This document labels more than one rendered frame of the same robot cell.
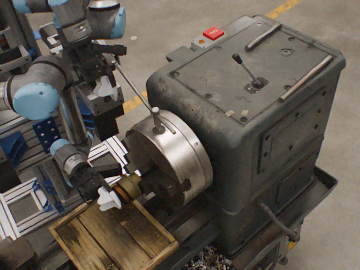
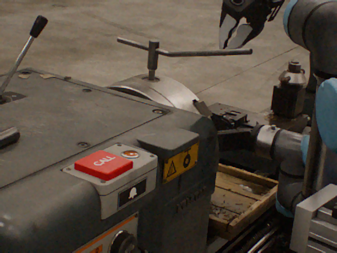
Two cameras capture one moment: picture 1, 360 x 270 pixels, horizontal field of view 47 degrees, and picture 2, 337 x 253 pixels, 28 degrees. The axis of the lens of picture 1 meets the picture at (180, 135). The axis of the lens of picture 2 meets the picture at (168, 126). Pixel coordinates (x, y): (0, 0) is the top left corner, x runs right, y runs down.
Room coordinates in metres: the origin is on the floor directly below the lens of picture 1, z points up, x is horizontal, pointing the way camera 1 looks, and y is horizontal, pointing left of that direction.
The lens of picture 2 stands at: (2.16, -0.42, 1.65)
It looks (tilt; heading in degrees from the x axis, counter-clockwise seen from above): 21 degrees down; 157
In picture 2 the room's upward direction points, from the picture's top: 5 degrees clockwise
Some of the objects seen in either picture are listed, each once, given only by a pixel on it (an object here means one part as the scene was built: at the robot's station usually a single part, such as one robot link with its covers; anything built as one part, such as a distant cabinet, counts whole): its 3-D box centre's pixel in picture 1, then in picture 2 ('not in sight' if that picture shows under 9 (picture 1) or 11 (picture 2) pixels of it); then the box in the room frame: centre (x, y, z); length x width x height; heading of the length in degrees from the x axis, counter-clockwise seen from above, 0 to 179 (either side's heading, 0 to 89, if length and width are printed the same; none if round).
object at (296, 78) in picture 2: not in sight; (292, 76); (0.59, 0.60, 1.13); 0.08 x 0.08 x 0.03
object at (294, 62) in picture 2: not in sight; (294, 65); (0.59, 0.60, 1.17); 0.04 x 0.04 x 0.03
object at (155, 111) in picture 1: (157, 122); (152, 66); (0.89, 0.06, 1.27); 0.02 x 0.02 x 0.12; 30
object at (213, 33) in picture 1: (213, 34); (103, 167); (1.34, -0.17, 1.26); 0.06 x 0.06 x 0.02; 36
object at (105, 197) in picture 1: (106, 199); not in sight; (0.75, 0.25, 1.09); 0.09 x 0.06 x 0.03; 36
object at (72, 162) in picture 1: (77, 166); (268, 140); (0.90, 0.36, 1.08); 0.08 x 0.05 x 0.08; 126
